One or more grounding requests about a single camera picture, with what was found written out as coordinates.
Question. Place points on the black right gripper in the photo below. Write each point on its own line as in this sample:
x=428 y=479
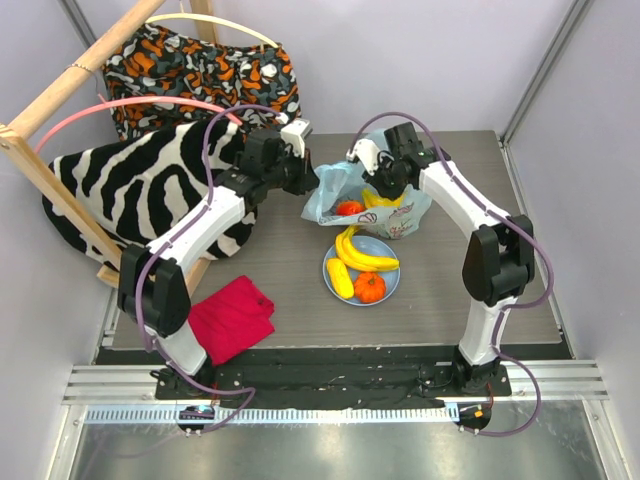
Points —
x=382 y=181

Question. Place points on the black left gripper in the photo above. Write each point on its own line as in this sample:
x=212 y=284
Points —
x=307 y=178

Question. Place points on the light blue printed plastic bag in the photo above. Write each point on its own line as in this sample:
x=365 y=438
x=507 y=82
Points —
x=341 y=182

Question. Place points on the red fake tomato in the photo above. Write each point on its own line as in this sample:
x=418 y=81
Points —
x=349 y=208

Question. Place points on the yellow fake banana bunch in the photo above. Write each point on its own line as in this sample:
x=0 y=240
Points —
x=356 y=259

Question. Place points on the yellow fake lemon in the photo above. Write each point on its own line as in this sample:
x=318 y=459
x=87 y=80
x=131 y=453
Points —
x=340 y=278

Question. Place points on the orange fake pumpkin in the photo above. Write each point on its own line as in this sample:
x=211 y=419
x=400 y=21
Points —
x=369 y=288

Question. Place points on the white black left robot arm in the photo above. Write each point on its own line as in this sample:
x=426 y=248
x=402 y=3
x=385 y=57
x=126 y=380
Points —
x=152 y=286

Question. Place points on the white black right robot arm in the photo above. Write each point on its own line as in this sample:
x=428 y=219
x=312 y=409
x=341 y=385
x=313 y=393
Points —
x=499 y=260

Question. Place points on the red folded cloth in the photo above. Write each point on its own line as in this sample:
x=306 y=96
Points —
x=232 y=320

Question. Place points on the zebra striped cloth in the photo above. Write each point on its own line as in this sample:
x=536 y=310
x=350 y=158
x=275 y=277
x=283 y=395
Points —
x=138 y=189

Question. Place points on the orange grey patterned cloth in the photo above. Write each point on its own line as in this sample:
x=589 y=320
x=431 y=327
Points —
x=156 y=61

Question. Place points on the cream hanger hoop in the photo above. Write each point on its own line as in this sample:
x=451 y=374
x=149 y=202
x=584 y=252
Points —
x=209 y=19

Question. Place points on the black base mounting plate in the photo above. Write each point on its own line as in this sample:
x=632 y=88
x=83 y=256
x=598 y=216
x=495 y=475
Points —
x=385 y=377

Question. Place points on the pink hanger hoop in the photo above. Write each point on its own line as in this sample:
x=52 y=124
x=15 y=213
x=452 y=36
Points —
x=112 y=104

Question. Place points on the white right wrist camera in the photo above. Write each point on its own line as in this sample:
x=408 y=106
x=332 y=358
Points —
x=366 y=152

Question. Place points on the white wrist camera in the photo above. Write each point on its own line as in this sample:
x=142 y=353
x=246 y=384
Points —
x=366 y=152
x=295 y=134

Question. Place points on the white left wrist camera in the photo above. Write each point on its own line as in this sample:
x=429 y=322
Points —
x=295 y=134

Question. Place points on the aluminium rail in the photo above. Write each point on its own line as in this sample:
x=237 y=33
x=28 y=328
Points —
x=147 y=394

